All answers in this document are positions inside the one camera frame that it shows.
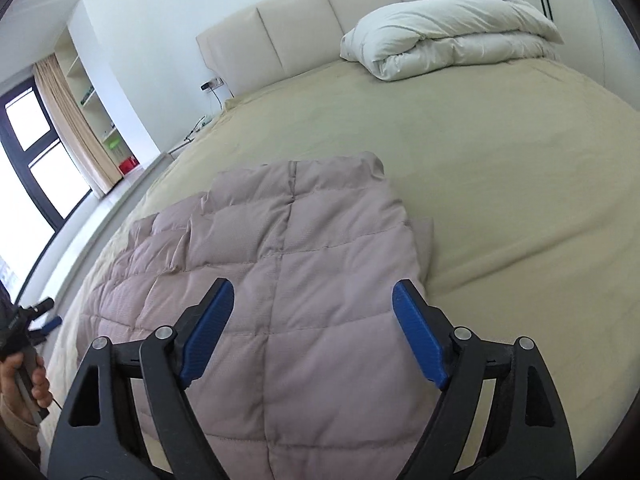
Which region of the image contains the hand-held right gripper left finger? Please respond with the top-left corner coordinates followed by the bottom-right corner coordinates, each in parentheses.
top-left (47, 277), bottom-right (235, 480)

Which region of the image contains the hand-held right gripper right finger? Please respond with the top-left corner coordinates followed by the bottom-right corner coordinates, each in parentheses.
top-left (391, 278), bottom-right (576, 480)

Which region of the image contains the mauve hooded puffer jacket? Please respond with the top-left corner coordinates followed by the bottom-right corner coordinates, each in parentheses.
top-left (82, 151), bottom-right (451, 480)

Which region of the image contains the person's left forearm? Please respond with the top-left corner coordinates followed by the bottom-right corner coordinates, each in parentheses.
top-left (0, 392), bottom-right (42, 453)

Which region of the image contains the person's left hand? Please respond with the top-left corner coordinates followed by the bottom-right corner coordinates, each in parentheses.
top-left (0, 351), bottom-right (52, 411)

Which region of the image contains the white window ledge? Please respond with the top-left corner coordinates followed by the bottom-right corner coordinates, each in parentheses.
top-left (22, 152), bottom-right (176, 307)

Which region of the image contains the black framed window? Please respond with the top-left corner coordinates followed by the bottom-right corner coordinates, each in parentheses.
top-left (0, 85), bottom-right (93, 301)

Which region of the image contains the white nightstand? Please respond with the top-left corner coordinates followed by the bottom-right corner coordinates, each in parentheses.
top-left (166, 114), bottom-right (222, 157)

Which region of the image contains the beige curtain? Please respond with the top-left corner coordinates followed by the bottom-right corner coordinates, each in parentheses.
top-left (32, 56), bottom-right (123, 196)

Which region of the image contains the bed with beige sheet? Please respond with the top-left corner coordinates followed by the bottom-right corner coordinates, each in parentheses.
top-left (40, 57), bottom-right (640, 480)

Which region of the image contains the white built-in shelf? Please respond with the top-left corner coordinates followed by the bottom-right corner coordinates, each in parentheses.
top-left (52, 27), bottom-right (142, 177)

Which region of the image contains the white folded duvet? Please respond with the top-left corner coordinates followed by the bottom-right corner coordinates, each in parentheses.
top-left (340, 0), bottom-right (565, 82)

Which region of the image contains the beige padded headboard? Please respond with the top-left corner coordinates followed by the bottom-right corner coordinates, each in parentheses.
top-left (196, 0), bottom-right (506, 98)

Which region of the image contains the black charger cable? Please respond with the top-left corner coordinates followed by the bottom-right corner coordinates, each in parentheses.
top-left (186, 115), bottom-right (215, 140)

